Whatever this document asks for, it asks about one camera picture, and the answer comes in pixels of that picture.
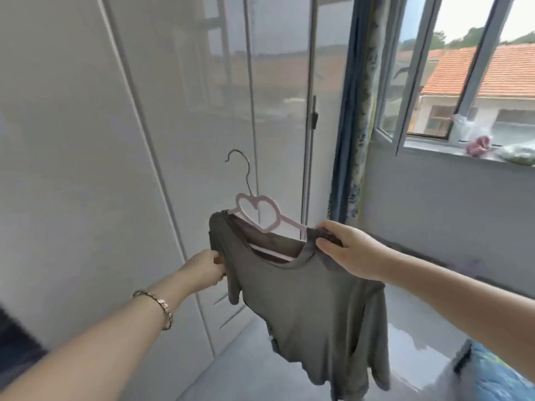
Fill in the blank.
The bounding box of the person's right hand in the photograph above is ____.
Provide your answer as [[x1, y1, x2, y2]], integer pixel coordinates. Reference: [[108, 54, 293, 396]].
[[315, 221, 404, 285]]

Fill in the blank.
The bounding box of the person's left hand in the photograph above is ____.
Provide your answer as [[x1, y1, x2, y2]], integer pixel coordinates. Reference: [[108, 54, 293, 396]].
[[177, 249, 228, 295]]

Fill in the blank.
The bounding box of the dark grey t-shirt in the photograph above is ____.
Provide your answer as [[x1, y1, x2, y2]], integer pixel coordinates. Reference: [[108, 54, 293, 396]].
[[208, 211, 392, 401]]

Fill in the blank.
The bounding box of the pink heart hanger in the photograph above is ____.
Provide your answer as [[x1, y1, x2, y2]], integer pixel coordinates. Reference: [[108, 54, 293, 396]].
[[225, 149, 311, 265]]

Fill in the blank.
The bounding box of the white glossy wardrobe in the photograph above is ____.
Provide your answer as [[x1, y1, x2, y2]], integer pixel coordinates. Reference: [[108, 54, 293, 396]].
[[0, 0, 356, 401]]

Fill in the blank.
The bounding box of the person's right forearm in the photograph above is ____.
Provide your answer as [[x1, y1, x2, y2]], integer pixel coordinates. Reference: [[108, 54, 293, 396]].
[[382, 252, 535, 372]]

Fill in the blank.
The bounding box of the person's left forearm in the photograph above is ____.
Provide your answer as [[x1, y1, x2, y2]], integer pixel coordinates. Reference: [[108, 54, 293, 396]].
[[0, 271, 197, 401]]

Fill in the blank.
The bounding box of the white framed window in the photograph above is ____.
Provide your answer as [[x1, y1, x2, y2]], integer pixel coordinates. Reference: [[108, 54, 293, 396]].
[[374, 0, 535, 163]]

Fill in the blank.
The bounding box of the blue floral curtain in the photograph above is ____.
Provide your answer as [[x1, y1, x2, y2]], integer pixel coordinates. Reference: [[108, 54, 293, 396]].
[[328, 0, 400, 225]]

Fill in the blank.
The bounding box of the pink fabric bundle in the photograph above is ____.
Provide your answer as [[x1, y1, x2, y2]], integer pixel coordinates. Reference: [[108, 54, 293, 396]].
[[465, 135, 494, 158]]

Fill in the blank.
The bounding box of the clear plastic bag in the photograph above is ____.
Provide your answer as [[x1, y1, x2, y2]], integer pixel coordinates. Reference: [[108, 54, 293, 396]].
[[449, 114, 479, 145]]

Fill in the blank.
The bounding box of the white green bundle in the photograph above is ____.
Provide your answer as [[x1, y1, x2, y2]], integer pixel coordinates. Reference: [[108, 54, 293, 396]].
[[495, 139, 535, 167]]

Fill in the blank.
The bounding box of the silver link bracelet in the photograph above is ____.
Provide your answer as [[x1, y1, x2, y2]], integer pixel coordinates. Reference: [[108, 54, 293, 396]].
[[133, 290, 174, 331]]

